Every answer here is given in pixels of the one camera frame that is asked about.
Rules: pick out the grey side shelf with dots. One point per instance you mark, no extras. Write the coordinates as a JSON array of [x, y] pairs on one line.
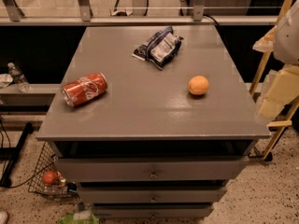
[[37, 99]]

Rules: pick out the black metal stand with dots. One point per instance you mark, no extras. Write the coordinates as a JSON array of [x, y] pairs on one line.
[[10, 155]]

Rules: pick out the blue crumpled chip bag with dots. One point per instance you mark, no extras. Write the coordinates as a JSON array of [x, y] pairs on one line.
[[160, 48]]

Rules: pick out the middle grey drawer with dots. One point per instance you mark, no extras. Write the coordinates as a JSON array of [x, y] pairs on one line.
[[152, 195]]

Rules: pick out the clear plastic water bottle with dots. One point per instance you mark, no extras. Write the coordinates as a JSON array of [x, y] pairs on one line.
[[18, 77]]

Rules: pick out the grey drawer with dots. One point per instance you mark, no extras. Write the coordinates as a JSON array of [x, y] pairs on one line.
[[151, 211], [152, 195], [150, 170]]

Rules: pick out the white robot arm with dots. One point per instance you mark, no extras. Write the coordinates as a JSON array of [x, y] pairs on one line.
[[286, 41]]

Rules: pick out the top grey drawer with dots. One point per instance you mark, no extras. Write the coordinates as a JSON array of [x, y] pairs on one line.
[[150, 170]]

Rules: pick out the orange fruit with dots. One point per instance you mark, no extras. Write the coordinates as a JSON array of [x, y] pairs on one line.
[[198, 85]]

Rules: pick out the grey drawer cabinet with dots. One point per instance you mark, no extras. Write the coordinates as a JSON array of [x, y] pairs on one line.
[[148, 112]]

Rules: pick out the white shoe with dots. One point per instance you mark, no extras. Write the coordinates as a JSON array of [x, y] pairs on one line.
[[3, 217]]

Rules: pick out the red apple in basket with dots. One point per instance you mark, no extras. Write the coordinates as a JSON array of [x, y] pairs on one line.
[[50, 178]]

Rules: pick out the red cola can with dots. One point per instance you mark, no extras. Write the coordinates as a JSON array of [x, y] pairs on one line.
[[84, 89]]

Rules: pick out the black wire basket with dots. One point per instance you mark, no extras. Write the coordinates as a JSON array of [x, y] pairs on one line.
[[62, 190]]

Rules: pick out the crumpled white paper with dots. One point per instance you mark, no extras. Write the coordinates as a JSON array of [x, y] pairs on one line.
[[5, 80]]

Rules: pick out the green white package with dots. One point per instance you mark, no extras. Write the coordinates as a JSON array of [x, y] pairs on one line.
[[82, 217]]

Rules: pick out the metal railing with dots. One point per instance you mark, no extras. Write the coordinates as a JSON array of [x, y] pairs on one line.
[[103, 12]]

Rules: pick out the bottom grey drawer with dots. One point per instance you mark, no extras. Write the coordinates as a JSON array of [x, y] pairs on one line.
[[151, 211]]

